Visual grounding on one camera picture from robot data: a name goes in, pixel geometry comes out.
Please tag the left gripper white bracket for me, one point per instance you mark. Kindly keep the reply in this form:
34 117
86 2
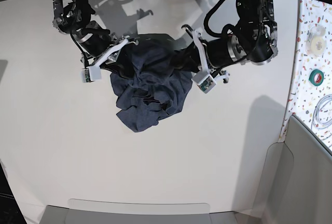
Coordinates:
202 48

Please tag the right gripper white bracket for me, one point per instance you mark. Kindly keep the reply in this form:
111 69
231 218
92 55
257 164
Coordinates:
103 53

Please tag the dark blue t-shirt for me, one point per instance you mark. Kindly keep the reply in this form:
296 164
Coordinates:
155 80

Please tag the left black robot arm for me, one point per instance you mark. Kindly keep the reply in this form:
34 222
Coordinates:
253 39

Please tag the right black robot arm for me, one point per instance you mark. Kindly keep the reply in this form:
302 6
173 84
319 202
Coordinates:
100 34

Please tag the clear tape roll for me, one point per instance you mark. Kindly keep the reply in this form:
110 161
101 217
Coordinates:
316 42

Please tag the green tape roll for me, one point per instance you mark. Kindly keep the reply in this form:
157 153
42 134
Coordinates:
316 77

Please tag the terrazzo patterned side table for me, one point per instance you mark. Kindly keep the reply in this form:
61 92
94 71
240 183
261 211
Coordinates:
312 105

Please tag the grey chair at bottom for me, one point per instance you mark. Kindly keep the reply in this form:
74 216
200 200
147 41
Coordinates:
84 211

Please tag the grey chair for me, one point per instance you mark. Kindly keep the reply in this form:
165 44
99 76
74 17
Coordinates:
295 185
84 211

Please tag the grey chair at right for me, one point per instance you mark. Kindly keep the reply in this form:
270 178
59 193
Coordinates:
295 185

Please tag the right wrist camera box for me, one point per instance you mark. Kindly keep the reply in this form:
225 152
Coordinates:
90 74

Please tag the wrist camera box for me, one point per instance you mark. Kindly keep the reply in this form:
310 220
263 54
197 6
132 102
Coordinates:
90 74
205 82

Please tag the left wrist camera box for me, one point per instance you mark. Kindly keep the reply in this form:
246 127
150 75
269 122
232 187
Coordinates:
205 82

